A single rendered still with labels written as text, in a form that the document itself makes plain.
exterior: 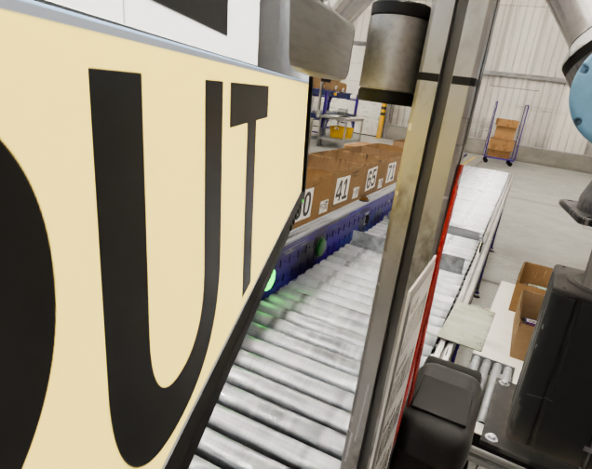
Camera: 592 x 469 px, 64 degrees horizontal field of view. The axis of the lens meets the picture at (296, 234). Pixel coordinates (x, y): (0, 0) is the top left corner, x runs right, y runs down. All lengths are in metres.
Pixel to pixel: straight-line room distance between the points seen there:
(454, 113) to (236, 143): 0.23
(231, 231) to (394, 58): 0.24
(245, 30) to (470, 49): 0.22
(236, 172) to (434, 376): 0.40
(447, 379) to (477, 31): 0.33
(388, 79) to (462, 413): 0.30
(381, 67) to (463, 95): 0.06
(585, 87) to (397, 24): 0.43
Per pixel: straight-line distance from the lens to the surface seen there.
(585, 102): 0.75
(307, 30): 0.30
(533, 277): 1.95
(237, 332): 0.18
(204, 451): 0.91
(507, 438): 1.07
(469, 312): 1.59
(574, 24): 0.82
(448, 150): 0.36
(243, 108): 0.16
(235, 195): 0.16
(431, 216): 0.37
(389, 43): 0.37
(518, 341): 1.38
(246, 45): 0.17
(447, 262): 1.94
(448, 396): 0.50
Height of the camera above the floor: 1.35
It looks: 17 degrees down
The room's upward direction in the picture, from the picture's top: 8 degrees clockwise
